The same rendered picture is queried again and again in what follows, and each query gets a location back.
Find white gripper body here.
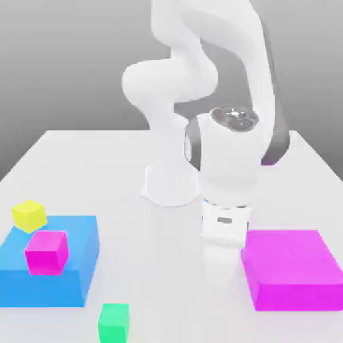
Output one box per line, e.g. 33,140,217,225
204,238,241,288

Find small green cube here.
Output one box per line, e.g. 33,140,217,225
97,303,130,343

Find small magenta cube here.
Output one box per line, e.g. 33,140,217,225
24,230,70,276

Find small yellow cube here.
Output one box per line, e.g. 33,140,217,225
11,199,48,234

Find large magenta box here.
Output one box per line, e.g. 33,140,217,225
240,229,343,312

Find large blue box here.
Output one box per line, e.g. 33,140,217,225
0,214,100,308

